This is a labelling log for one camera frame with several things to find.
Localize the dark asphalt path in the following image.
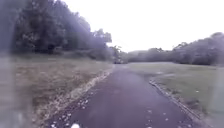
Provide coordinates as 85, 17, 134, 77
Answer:
46, 64, 201, 128

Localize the grass verge with leaves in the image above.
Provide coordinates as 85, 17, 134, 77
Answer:
0, 54, 116, 128

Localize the wood of dark trees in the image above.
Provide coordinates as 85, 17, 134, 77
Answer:
0, 0, 116, 62

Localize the distant row of trees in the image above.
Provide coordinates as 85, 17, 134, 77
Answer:
114, 31, 224, 67

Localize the grass field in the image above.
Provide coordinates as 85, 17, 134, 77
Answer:
127, 61, 224, 128

